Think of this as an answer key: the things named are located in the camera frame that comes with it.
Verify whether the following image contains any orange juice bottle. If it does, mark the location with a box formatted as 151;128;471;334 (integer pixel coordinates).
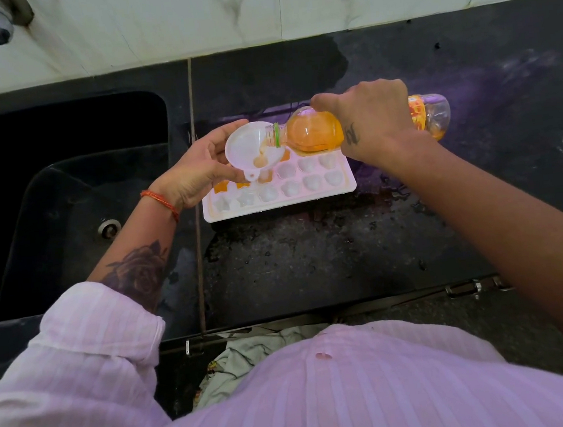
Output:
264;91;454;159

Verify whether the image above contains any black sink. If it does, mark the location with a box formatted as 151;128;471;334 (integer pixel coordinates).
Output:
0;88;187;323

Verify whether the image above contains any person's right forearm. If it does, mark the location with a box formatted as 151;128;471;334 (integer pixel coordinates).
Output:
383;123;563;378

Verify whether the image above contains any orange thread bracelet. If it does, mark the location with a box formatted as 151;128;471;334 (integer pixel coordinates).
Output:
139;186;183;228

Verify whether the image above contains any pink striped shirt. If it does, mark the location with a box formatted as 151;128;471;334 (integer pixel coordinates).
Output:
0;235;563;427

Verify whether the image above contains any person's right hand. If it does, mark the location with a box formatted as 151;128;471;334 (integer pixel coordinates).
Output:
308;74;444;174

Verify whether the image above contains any white plastic funnel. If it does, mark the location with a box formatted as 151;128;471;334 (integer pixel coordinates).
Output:
222;118;293;186

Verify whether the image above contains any metal cabinet handle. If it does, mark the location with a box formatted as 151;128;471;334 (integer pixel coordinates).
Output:
491;273;516;293
444;278;484;301

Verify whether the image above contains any metal sink drain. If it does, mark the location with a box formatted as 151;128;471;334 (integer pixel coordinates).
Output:
96;217;124;240

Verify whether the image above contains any person's left hand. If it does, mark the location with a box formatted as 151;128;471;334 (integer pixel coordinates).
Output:
144;118;257;214

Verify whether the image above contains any white ice cube tray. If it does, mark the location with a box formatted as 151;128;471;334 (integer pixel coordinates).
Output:
197;142;360;224

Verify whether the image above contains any person's left forearm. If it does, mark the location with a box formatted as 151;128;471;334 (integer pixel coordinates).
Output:
79;193;188;319

